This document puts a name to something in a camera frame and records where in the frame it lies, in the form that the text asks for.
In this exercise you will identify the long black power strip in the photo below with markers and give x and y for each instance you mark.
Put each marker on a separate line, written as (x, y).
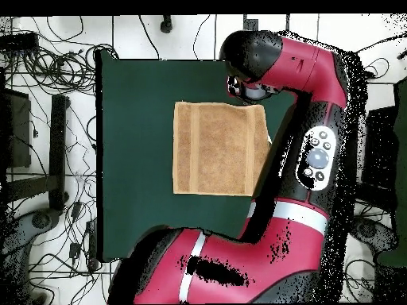
(19, 41)

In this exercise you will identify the narrow black power strip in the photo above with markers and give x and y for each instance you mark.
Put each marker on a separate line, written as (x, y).
(92, 244)

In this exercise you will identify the black cross beam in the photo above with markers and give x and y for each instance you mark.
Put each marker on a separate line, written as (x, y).
(31, 187)

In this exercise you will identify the black upright bar stand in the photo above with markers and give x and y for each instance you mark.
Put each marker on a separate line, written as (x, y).
(58, 143)

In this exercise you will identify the orange terry towel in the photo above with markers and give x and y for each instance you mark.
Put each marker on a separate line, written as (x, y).
(216, 152)

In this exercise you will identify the grey square floor frame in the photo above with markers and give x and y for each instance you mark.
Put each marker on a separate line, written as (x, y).
(251, 23)

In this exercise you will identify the dark green table cloth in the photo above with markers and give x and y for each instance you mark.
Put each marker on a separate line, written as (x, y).
(136, 143)

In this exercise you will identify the black box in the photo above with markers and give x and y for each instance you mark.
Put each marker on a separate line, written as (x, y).
(19, 127)
(380, 143)

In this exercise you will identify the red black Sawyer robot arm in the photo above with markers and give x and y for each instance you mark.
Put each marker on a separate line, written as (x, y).
(302, 70)

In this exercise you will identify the grey office chair base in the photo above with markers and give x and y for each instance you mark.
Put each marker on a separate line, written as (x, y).
(372, 230)
(41, 220)

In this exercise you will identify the black power adapter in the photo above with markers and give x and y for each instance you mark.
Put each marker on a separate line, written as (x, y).
(75, 250)
(76, 210)

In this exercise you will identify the dark green curtain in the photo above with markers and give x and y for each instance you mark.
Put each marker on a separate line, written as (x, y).
(401, 143)

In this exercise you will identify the small black floor object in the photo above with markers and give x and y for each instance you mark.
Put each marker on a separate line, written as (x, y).
(166, 25)

